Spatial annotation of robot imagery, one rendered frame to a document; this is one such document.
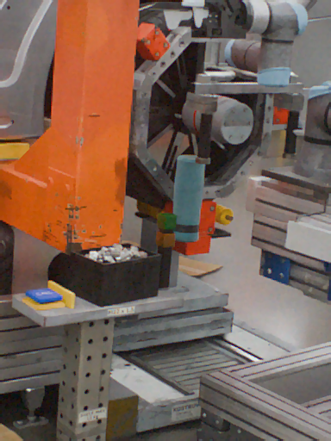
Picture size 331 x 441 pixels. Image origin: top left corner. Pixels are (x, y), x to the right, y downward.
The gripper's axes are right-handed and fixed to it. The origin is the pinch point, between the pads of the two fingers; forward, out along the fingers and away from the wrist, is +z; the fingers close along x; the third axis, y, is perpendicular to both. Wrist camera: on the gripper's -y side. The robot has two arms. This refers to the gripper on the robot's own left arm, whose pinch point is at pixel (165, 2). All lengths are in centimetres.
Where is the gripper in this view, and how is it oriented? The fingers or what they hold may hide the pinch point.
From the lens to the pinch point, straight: 245.0
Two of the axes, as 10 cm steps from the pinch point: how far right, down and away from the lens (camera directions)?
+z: -8.9, 0.4, -4.6
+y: -0.2, 9.9, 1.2
